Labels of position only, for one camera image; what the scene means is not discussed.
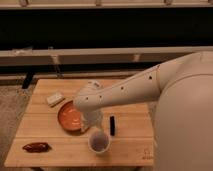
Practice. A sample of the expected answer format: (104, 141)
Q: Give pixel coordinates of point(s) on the wooden table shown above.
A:
(132, 144)

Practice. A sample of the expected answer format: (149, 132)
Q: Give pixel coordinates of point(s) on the orange ceramic bowl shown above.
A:
(69, 117)

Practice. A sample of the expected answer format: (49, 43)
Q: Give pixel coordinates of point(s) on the white wrapped packet left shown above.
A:
(54, 99)

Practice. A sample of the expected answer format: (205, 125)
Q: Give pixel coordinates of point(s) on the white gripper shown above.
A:
(91, 119)

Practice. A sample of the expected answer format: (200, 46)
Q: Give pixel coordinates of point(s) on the grey horizontal rail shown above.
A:
(27, 57)

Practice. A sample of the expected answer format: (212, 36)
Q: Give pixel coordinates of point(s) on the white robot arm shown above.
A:
(183, 119)

